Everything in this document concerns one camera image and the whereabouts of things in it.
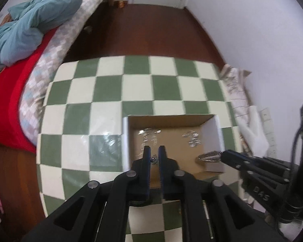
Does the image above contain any silver chain link bracelet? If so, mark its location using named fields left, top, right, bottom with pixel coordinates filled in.
left=195, top=150, right=223, bottom=163

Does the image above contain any thin silver chain bracelet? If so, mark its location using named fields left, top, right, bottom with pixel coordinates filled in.
left=181, top=130, right=203, bottom=148

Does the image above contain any cardboard box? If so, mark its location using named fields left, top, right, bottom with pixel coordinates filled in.
left=121, top=114, right=225, bottom=188

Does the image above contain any long silver necklace with pendant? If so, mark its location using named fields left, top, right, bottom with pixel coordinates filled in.
left=138, top=127, right=162, bottom=145

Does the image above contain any green white checkered tablecloth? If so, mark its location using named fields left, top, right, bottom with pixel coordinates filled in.
left=35, top=55, right=246, bottom=242

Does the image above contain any red bed blanket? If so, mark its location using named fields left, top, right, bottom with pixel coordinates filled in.
left=0, top=27, right=58, bottom=153

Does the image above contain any grey checkered mattress sheet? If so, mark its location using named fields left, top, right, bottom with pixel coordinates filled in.
left=18, top=0, right=103, bottom=146

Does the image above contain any blue quilted duvet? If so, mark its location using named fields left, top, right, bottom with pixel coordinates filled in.
left=0, top=0, right=83, bottom=67

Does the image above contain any white wall socket strip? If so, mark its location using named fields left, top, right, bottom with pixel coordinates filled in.
left=259, top=108, right=277, bottom=159

